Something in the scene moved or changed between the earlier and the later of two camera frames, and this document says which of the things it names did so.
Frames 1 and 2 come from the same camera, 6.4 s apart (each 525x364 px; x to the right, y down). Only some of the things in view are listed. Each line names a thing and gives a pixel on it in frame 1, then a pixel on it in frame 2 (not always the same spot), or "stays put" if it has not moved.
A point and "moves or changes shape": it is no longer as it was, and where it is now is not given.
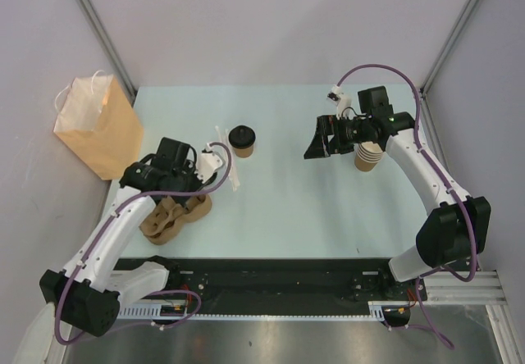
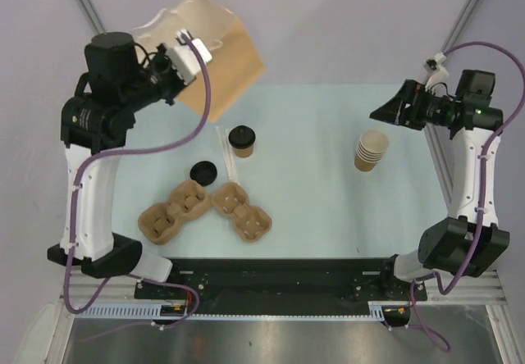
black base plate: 284,281 stays put
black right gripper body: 347,132 → 427,107
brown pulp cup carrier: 166,218 stays put
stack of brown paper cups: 368,154 stays put
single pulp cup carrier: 161,223 → 250,222
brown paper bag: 94,119 moves or changes shape
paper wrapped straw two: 231,166 stays put
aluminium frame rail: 485,288 stays put
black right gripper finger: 319,147 → 390,111
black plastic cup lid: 242,137 stays put
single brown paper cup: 244,152 stays put
